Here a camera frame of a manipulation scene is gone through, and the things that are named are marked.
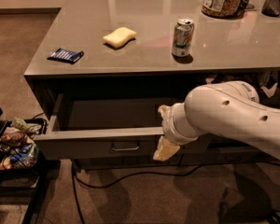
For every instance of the grey drawer cabinet counter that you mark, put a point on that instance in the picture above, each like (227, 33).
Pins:
(245, 48)

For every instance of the black tray of snacks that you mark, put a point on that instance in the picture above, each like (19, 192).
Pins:
(18, 149)

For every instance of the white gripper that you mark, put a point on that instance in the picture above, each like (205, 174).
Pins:
(170, 125)

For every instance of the blue snack wrapper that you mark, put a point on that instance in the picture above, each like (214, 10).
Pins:
(66, 56)

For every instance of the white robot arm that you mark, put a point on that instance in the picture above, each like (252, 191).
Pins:
(230, 109)

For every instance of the black cart frame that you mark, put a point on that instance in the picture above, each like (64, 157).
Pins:
(29, 187)

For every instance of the large jar of nuts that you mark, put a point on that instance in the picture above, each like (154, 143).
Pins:
(220, 8)

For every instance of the green white soda can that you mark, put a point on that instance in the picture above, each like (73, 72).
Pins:
(183, 34)

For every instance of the yellow sponge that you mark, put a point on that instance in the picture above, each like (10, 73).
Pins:
(119, 37)

